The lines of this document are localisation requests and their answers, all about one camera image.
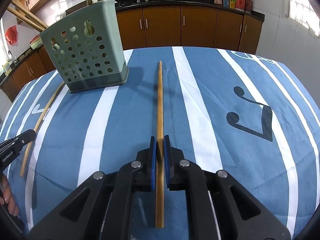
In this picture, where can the brown sink-side base cabinets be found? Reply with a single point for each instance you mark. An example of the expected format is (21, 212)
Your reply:
(27, 67)

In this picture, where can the colourful small box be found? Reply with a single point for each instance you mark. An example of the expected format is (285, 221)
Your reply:
(228, 2)

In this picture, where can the black kitchen countertop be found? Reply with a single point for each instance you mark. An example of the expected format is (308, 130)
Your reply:
(257, 16)

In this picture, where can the green perforated utensil holder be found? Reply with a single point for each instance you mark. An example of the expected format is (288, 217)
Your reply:
(100, 62)

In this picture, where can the person's left hand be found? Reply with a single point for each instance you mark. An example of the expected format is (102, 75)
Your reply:
(7, 195)

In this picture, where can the green basin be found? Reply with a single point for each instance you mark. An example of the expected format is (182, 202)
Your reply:
(36, 43)

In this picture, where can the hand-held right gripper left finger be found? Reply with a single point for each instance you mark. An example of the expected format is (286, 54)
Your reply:
(153, 162)

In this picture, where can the red canister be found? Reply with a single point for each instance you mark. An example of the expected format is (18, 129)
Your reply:
(242, 1)

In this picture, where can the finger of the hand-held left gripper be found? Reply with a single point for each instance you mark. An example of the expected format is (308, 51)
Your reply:
(15, 145)

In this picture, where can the red plastic bag on wall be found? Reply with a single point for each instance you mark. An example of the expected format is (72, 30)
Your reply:
(12, 35)

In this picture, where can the brown wooden base cabinets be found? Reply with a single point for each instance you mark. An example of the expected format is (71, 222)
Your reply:
(200, 25)

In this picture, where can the blue striped music-note tablecloth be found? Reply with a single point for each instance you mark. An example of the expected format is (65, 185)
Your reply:
(212, 80)

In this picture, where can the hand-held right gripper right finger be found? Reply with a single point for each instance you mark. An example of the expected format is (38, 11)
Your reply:
(166, 162)

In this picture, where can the black gas stove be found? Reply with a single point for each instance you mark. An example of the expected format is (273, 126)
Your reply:
(143, 0)

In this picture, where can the metal sink faucet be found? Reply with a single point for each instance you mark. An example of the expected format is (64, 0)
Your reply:
(12, 56)

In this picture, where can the window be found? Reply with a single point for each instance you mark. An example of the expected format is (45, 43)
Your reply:
(302, 5)

